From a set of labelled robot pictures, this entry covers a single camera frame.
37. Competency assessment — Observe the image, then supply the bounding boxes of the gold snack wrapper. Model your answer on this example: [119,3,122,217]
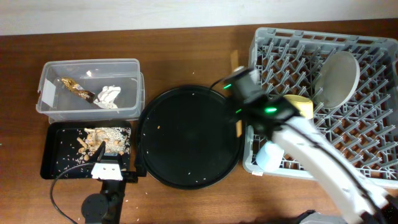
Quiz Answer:
[61,77,95,103]

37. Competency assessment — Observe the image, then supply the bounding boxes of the yellow bowl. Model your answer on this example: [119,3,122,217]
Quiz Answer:
[284,95,313,119]

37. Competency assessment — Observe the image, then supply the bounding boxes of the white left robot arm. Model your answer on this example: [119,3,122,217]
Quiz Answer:
[49,142,138,224]

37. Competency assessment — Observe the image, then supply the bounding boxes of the round black tray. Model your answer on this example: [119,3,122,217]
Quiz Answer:
[136,85,243,190]

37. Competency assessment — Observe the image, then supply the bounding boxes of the clear plastic bin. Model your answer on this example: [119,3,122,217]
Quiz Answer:
[35,58,145,123]

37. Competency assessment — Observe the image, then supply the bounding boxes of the black rectangular tray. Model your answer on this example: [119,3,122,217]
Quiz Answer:
[40,120,132,179]

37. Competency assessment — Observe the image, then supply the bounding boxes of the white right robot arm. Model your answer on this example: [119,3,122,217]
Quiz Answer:
[221,67,397,223]

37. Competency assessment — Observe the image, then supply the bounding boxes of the light blue cup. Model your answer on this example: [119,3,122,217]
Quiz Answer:
[256,141,285,172]

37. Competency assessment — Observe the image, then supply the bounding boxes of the white tissue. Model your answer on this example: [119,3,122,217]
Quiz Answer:
[93,85,121,109]

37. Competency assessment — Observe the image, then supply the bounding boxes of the grey plate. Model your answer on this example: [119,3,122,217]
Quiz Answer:
[315,52,360,109]

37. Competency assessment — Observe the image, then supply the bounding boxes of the food scraps in bowl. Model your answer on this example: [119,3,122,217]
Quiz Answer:
[76,128,131,163]

